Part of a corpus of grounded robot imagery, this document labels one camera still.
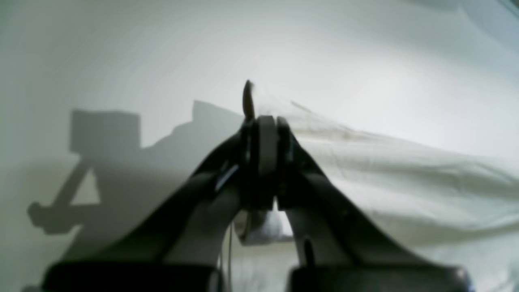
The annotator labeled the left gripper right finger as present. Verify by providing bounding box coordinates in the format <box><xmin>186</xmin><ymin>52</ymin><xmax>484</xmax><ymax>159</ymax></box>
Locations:
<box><xmin>258</xmin><ymin>116</ymin><xmax>474</xmax><ymax>292</ymax></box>

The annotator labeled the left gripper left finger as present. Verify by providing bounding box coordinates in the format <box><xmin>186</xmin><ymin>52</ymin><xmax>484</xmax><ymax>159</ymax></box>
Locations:
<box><xmin>41</xmin><ymin>81</ymin><xmax>260</xmax><ymax>292</ymax></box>

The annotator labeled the light grey T-shirt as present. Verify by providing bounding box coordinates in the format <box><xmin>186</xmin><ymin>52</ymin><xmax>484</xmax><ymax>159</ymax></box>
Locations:
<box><xmin>250</xmin><ymin>82</ymin><xmax>519</xmax><ymax>292</ymax></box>

